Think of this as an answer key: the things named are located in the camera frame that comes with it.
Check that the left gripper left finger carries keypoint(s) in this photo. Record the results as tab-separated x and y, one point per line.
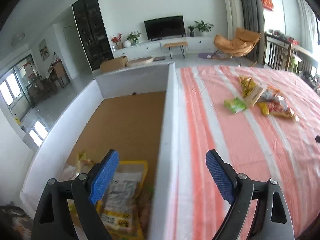
53	218

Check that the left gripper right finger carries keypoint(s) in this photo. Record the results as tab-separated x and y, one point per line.
271	218

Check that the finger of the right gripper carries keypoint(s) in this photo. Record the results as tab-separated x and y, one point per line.
318	138

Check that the yellow red chicken feet bag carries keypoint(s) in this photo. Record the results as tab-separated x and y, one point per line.
271	108

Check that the yellow peanut snack bag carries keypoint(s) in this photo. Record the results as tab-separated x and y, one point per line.
118	209

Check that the long cream biscuit pack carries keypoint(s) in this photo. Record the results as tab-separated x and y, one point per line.
253	95

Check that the green wafer snack pack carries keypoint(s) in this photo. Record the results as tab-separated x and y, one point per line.
235	105

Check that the green-yellow walnut snack bag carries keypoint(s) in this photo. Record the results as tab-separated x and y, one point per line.
78	162

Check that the striped orange tablecloth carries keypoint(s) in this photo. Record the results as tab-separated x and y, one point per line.
262	147

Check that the orange dried meat bag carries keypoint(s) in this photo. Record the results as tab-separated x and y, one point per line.
272	95

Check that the small yellow snack bag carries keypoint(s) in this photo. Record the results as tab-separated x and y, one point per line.
247	84

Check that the dark wooden dining chair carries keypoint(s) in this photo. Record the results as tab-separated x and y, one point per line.
277	53

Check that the orange lounge chair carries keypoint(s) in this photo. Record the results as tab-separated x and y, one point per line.
241	45

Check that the white cardboard box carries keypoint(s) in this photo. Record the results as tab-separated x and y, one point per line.
133	111

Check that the white standing air conditioner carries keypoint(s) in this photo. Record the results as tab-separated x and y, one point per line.
235	17

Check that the large green potted plant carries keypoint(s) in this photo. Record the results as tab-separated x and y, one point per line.
204	28

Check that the grey curtain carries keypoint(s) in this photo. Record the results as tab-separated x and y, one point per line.
254	21

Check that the small potted plant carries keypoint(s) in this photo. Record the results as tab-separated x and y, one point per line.
191	30

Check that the wooden bench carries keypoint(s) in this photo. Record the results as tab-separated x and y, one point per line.
181	45

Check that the brown cardboard box on floor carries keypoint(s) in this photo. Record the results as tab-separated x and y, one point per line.
114	64

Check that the white tv cabinet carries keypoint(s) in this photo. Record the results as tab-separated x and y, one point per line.
157	48

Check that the red flower vase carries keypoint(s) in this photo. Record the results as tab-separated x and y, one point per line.
116	40

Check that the white round vase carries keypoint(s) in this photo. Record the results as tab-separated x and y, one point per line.
127	44

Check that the black flat television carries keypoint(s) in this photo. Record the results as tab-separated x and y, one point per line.
165	27

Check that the green plant by vase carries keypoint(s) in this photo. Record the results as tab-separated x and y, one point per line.
134	37

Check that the black display cabinet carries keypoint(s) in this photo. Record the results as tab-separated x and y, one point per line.
92	32

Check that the red wall hanging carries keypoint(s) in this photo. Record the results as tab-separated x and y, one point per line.
267	4

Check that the framed wall painting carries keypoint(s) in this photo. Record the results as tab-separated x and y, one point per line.
43	50

